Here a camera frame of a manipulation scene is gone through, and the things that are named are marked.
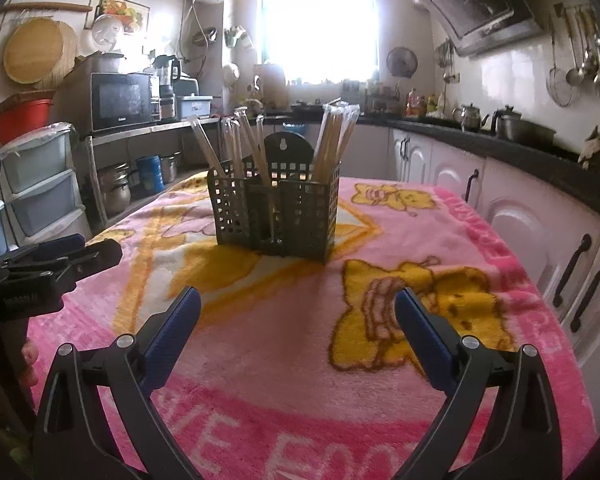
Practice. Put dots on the person's left hand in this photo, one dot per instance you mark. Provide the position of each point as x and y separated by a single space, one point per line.
28 377

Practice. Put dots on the black microwave oven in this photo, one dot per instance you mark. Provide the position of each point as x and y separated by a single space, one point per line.
107 102

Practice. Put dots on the hanging steel ladle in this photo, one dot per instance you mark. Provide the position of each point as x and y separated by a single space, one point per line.
574 76

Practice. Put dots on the round wooden cutting board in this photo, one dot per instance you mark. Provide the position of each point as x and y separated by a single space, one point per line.
40 53

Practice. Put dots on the plastic drawer unit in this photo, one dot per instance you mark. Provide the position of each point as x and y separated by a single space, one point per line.
40 199

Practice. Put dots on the black range hood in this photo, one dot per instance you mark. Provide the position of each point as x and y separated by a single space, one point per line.
478 26

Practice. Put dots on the chopsticks pair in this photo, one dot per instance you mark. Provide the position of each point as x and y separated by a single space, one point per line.
230 130
205 146
260 136
258 157

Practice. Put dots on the steel pot on shelf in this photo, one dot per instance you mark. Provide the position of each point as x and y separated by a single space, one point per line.
169 167

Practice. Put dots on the grey plastic container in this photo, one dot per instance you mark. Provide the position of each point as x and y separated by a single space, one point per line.
189 106

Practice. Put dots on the fruit wall picture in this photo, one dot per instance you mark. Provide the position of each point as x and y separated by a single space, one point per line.
133 16

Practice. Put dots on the white lower cabinets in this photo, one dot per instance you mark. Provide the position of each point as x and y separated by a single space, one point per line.
545 208

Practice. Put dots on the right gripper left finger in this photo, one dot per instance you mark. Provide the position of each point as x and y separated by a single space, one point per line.
72 438

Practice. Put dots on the steel basin on counter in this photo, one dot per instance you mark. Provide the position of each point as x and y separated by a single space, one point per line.
523 132

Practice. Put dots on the blender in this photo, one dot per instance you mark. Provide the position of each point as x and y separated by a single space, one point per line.
168 69

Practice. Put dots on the small wall fan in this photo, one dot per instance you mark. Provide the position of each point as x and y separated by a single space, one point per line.
402 62

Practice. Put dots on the red plastic bucket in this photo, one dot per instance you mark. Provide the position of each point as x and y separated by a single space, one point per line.
24 112

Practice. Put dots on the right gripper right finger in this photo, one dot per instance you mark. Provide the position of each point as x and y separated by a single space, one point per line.
522 438

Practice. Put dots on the pink cartoon fleece blanket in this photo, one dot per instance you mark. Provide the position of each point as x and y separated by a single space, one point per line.
295 370

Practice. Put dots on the chopsticks bundle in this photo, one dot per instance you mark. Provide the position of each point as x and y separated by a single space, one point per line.
337 126

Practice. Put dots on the hanging mesh strainer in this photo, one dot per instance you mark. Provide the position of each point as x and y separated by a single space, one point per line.
557 85

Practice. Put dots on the steel kettle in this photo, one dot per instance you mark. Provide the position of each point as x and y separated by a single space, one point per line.
469 117

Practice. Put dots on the stacked steel pots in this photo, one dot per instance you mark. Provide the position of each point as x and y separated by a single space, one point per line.
114 185

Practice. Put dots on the blue hanging basket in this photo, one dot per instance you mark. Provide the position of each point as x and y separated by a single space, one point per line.
300 129

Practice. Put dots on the black plastic utensil basket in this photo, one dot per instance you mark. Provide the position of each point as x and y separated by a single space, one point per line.
292 216

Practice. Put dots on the blue plastic canister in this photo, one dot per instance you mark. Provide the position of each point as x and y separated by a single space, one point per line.
149 171

